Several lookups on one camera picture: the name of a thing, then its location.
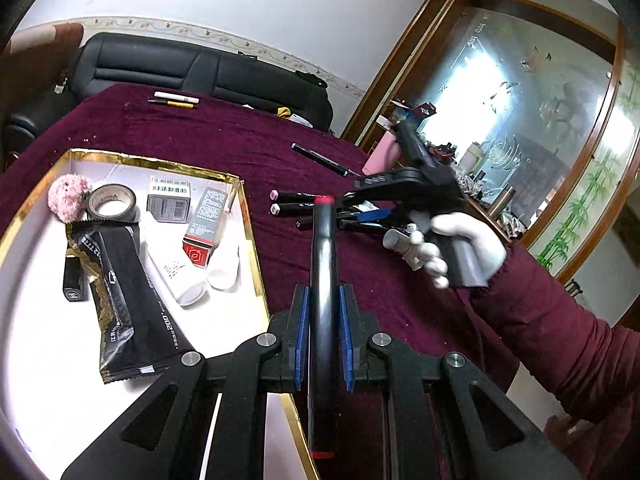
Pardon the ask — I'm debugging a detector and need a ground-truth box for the black tape roll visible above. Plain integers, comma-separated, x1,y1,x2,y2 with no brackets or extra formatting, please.
86,183,137,222

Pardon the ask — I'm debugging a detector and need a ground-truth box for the blue capped black marker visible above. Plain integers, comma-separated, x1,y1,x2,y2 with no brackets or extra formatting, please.
291,143,350,178

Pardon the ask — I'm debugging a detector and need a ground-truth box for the red capped black marker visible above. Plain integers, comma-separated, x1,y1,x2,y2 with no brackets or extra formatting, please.
308,195,340,464

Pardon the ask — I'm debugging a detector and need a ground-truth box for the pink flower ball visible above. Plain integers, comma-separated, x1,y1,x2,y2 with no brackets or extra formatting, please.
47,174,92,223

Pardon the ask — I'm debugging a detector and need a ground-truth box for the small black box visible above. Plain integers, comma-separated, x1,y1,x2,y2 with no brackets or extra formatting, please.
62,256,87,302

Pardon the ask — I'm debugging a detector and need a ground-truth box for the yellow object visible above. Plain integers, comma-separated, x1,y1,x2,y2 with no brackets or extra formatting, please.
277,106,292,119

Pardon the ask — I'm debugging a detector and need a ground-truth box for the brown armchair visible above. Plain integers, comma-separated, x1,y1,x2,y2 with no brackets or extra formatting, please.
1,22,85,119

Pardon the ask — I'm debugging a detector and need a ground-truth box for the maroon sleeved right forearm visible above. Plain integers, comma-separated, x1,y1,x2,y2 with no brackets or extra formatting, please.
471,244,639,479

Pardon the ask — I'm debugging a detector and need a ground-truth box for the black snack pouch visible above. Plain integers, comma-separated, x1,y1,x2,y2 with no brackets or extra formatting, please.
66,220,193,384

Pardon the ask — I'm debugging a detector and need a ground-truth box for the black leather sofa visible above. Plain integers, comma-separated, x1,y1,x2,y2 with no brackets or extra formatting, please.
2,32,333,162

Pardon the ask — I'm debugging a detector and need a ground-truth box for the grey barcode box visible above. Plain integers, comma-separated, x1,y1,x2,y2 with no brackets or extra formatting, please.
146,177,191,223

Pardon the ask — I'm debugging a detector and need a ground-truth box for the white marker pen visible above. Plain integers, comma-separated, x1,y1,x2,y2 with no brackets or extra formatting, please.
153,91,200,105

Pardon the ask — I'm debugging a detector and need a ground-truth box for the gold rimmed white tray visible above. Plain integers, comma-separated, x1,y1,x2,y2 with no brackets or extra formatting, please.
1,148,317,479

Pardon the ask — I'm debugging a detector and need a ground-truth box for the red grey slim box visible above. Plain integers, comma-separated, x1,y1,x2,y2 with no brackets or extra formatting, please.
182,188,229,268

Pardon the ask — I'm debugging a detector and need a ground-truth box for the wooden framed mirror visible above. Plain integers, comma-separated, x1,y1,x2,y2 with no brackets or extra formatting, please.
344,0,639,282

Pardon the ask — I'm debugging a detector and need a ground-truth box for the white gloved right hand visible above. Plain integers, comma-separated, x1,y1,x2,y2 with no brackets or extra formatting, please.
383,212,506,289

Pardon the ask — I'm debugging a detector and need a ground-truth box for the pink capped marker upper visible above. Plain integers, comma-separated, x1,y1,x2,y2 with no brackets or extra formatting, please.
269,190,317,205

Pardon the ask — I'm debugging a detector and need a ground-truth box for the maroon bed cover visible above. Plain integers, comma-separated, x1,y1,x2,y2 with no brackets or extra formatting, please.
0,82,522,480

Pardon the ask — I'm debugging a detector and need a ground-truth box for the black yellow pen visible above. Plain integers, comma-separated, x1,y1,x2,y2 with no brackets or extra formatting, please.
148,98,196,110

